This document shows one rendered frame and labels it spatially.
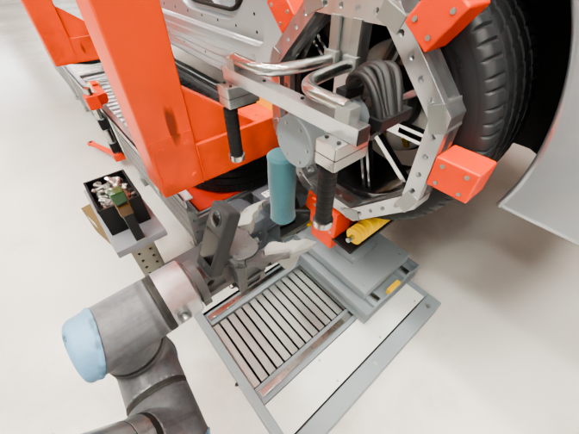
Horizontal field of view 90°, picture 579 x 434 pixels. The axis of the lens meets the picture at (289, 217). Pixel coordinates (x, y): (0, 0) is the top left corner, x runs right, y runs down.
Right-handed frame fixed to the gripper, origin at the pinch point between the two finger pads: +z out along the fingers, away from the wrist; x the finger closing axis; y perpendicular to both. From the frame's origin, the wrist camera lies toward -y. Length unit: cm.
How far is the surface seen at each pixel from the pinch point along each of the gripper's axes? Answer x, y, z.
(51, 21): -253, 4, 2
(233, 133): -32.7, -0.7, 8.5
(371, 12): -11.4, -26.9, 29.9
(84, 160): -211, 83, -23
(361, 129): 3.9, -15.1, 11.6
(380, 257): -4, 60, 54
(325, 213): 1.3, 3.5, 8.5
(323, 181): 0.5, -4.7, 7.8
